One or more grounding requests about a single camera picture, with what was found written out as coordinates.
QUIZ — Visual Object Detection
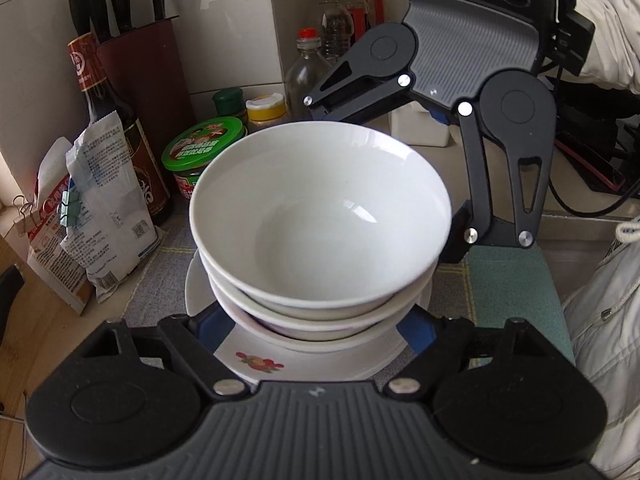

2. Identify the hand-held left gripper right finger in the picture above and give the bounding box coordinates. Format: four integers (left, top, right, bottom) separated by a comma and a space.
385, 307, 561, 402

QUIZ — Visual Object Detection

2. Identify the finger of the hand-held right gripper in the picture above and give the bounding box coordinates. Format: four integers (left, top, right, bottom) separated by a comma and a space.
435, 104, 546, 267
302, 59, 417, 124

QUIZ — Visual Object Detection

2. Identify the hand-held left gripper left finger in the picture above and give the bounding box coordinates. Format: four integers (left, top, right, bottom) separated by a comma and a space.
75, 305, 249, 403

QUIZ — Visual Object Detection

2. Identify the white pink floral bowl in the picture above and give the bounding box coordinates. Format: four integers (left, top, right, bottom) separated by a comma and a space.
199, 250, 436, 342
220, 305, 418, 356

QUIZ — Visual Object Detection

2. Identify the plain white bowl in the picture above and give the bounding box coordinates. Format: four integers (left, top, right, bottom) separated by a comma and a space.
189, 121, 453, 321

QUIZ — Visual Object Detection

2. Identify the person's right forearm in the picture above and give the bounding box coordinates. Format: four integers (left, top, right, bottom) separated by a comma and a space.
570, 0, 640, 93

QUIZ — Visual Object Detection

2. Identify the clear bottle red cap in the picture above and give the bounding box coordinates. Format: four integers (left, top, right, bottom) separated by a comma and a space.
285, 27, 333, 123

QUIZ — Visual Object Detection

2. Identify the clear bottle dark liquid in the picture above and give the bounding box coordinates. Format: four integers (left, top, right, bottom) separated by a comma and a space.
316, 0, 356, 61

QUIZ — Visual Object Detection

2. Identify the white plastic box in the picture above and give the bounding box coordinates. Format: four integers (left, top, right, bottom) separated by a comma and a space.
389, 102, 451, 148

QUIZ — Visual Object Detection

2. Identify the grey checked cloth mat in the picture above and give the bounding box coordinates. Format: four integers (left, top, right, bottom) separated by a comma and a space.
120, 222, 476, 391

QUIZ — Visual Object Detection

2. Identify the bottle red label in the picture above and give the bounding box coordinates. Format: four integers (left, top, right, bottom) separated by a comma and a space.
334, 0, 371, 43

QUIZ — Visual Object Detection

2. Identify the spice jar yellow lid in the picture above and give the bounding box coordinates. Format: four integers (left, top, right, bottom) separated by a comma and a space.
245, 94, 288, 133

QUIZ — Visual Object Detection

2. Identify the small jar dark green lid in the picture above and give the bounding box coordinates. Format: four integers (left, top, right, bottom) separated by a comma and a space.
211, 87, 246, 126

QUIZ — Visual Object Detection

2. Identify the white printed food bag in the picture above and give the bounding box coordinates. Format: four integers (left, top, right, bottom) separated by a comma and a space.
60, 112, 166, 303

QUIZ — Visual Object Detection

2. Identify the sauce jar wide green lid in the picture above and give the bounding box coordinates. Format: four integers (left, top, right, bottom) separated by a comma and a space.
161, 116, 249, 201

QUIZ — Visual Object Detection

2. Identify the red and white food bag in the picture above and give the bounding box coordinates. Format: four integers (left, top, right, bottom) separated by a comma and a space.
25, 137, 96, 316

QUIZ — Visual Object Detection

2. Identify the green plastic bag clip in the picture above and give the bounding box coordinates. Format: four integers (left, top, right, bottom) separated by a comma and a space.
57, 190, 83, 231

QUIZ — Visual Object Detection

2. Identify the person's white jacket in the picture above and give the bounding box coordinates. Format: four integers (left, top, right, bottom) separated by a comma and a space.
560, 212, 640, 480

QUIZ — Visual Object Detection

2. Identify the dark red knife block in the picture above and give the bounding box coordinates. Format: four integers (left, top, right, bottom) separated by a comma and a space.
97, 20, 198, 226

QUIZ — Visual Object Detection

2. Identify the black binder clip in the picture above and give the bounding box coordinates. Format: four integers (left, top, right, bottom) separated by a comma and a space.
12, 195, 38, 233

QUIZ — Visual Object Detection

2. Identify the dark soy sauce bottle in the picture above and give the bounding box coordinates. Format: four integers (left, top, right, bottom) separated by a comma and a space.
67, 32, 173, 228

